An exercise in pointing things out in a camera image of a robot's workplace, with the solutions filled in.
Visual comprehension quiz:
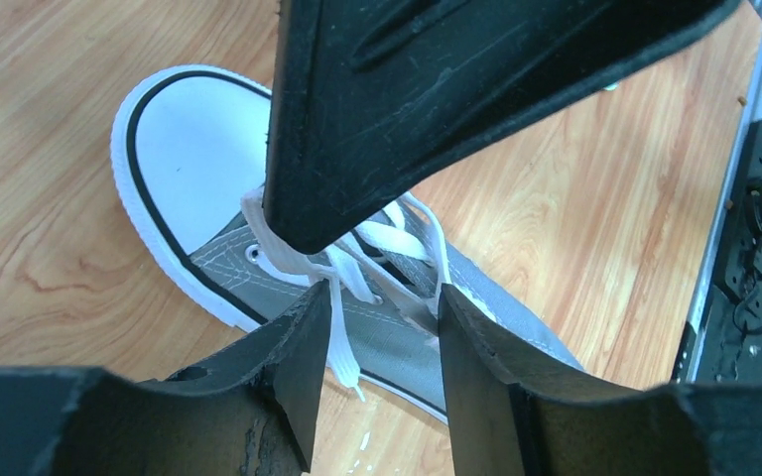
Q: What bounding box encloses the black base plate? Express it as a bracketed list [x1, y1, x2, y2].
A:
[671, 119, 762, 384]

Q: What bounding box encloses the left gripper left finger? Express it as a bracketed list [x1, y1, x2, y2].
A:
[0, 282, 331, 475]

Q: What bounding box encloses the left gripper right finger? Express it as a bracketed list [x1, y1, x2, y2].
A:
[439, 285, 762, 475]

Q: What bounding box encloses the white shoelace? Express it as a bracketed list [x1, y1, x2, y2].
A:
[241, 186, 451, 396]

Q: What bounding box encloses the grey canvas sneaker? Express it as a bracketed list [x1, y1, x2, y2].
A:
[110, 64, 575, 418]

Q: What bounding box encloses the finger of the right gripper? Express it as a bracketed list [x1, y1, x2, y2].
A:
[263, 0, 737, 254]

